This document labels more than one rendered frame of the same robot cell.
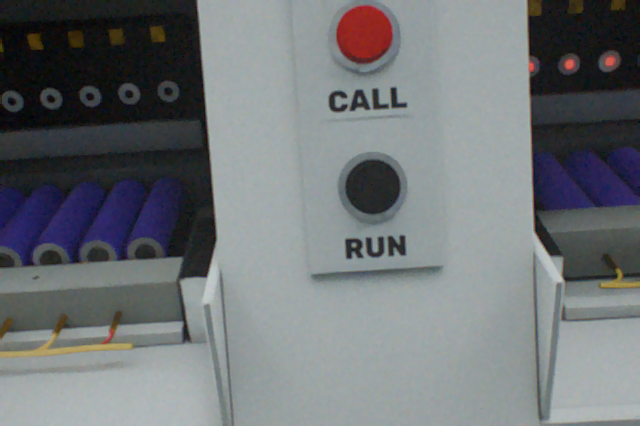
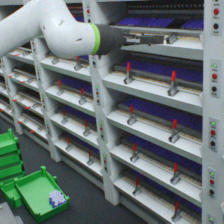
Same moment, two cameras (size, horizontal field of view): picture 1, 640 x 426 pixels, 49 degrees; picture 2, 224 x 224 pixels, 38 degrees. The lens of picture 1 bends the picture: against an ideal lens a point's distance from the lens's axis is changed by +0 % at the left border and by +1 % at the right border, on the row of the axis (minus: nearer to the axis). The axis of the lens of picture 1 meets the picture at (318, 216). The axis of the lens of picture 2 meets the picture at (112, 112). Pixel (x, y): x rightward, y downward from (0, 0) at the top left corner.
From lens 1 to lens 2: 92 cm
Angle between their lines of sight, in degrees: 54
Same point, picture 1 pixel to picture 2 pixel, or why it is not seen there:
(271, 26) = (209, 10)
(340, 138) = (214, 21)
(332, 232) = (212, 30)
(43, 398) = (192, 44)
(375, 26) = (216, 11)
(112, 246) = not seen: hidden behind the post
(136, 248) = not seen: hidden behind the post
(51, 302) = (195, 34)
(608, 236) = not seen: outside the picture
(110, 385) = (198, 44)
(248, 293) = (206, 35)
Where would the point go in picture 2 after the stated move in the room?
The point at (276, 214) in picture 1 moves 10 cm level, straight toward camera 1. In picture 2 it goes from (208, 28) to (189, 33)
